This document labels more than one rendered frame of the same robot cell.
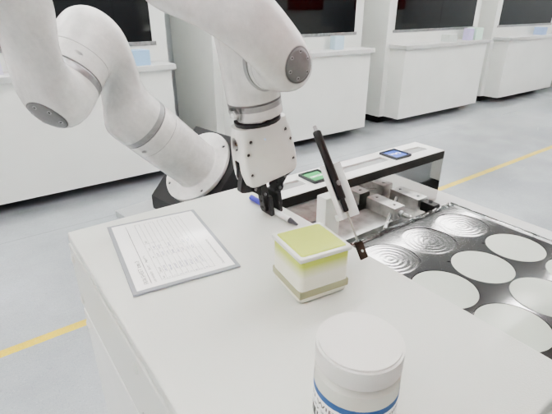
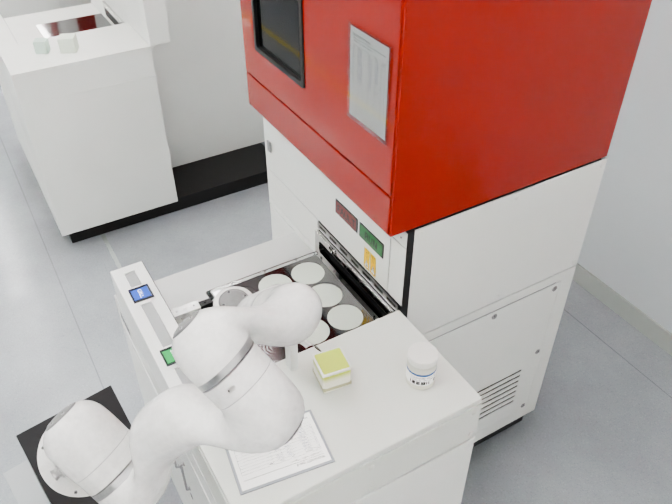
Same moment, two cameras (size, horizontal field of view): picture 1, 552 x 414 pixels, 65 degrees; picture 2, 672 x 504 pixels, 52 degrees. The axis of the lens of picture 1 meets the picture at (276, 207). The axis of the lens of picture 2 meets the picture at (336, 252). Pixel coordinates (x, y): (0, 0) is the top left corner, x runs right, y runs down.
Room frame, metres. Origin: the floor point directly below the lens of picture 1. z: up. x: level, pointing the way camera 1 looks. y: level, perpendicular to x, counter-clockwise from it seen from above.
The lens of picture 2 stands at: (0.36, 1.02, 2.24)
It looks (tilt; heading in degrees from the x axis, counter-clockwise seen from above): 39 degrees down; 276
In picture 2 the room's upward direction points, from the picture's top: straight up
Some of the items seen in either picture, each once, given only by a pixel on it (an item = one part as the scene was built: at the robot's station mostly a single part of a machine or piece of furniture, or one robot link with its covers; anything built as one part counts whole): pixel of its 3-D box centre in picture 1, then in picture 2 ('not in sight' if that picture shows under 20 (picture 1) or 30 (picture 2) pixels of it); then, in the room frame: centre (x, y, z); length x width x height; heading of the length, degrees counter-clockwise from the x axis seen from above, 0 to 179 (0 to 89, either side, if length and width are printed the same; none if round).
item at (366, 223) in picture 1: (359, 227); not in sight; (0.82, -0.18, 0.87); 0.36 x 0.08 x 0.03; 126
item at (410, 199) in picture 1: (407, 197); (186, 311); (0.91, -0.31, 0.89); 0.08 x 0.03 x 0.03; 36
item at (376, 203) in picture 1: (384, 206); not in sight; (0.87, -0.24, 0.89); 0.08 x 0.03 x 0.03; 36
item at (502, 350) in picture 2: not in sight; (406, 318); (0.28, -0.84, 0.41); 0.82 x 0.71 x 0.82; 126
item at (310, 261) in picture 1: (310, 261); (331, 370); (0.47, -0.04, 1.00); 0.07 x 0.07 x 0.07; 28
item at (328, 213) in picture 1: (336, 209); (297, 344); (0.56, -0.09, 1.03); 0.06 x 0.04 x 0.13; 36
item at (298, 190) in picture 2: not in sight; (327, 214); (0.55, -0.64, 1.02); 0.82 x 0.03 x 0.40; 126
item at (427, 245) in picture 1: (482, 267); (292, 308); (0.62, -0.35, 0.90); 0.34 x 0.34 x 0.01; 36
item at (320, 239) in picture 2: not in sight; (353, 280); (0.46, -0.49, 0.89); 0.44 x 0.02 x 0.10; 126
